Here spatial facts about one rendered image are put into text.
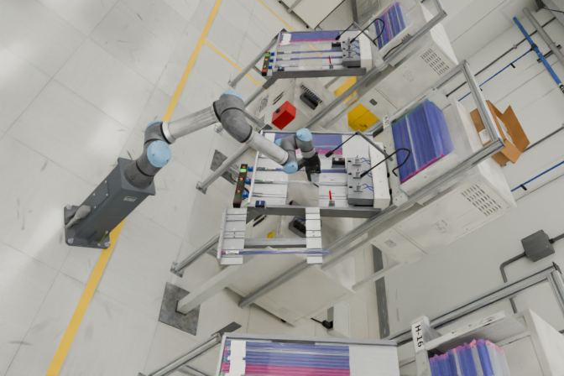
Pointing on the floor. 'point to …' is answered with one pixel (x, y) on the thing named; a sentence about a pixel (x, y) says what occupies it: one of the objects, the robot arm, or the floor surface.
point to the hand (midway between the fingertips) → (310, 181)
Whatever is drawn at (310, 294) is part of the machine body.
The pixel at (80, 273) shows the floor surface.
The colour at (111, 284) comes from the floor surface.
